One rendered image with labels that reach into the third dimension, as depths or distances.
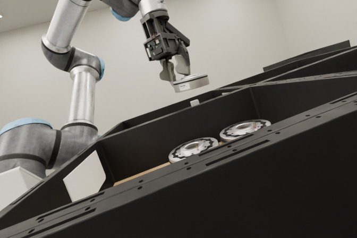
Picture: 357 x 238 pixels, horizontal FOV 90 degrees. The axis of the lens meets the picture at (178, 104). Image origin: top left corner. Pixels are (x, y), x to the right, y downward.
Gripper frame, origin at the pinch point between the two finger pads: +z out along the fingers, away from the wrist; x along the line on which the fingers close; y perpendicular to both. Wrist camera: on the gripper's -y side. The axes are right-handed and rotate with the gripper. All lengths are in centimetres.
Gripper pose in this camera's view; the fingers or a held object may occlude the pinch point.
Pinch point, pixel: (181, 82)
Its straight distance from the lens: 54.8
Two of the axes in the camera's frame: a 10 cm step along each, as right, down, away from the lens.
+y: -5.7, 2.6, -7.8
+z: 3.2, 9.4, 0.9
